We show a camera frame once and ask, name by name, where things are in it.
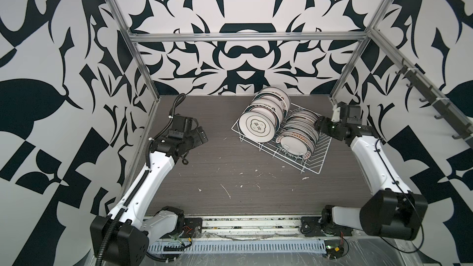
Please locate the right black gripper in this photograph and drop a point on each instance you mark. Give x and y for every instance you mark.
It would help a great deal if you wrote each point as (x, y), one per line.
(324, 125)

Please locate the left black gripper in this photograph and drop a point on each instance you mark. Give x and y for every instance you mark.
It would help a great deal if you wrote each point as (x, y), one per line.
(197, 141)

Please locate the white wire dish rack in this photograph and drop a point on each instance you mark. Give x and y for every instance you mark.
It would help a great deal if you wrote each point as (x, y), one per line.
(313, 163)

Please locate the white plate green quatrefoil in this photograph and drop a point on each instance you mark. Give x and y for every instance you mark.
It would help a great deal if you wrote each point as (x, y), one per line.
(256, 127)

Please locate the plate green rim red line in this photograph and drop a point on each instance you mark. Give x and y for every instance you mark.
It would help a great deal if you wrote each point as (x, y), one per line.
(270, 114)

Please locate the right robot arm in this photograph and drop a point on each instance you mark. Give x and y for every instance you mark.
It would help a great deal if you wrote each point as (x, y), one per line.
(394, 210)

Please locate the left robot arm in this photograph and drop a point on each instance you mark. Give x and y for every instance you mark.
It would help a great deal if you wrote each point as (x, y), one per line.
(124, 235)

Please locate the row plate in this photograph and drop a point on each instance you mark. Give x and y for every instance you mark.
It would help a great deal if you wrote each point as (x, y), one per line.
(300, 135)
(311, 134)
(278, 92)
(300, 121)
(308, 115)

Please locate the front row plate hao shi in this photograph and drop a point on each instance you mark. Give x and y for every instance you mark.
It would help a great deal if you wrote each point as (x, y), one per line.
(294, 145)

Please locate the small circuit board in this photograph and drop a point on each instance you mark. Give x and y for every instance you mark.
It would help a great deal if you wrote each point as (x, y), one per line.
(336, 249)

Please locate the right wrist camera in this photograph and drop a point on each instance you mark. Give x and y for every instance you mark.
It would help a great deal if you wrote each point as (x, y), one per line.
(336, 114)

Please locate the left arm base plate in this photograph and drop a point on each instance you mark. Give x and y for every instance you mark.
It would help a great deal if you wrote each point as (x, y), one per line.
(192, 227)

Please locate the aluminium frame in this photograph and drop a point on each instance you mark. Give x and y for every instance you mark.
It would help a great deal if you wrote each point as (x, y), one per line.
(371, 33)

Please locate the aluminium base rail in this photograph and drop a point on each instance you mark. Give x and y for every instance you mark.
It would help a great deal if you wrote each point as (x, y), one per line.
(251, 225)

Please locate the wall hook rail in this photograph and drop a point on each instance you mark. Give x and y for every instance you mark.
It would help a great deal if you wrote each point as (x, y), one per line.
(432, 96)

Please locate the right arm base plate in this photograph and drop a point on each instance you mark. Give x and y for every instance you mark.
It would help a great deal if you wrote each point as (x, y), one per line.
(312, 226)

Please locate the white slotted cable duct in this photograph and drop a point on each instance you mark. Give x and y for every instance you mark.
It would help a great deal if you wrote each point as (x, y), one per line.
(241, 247)

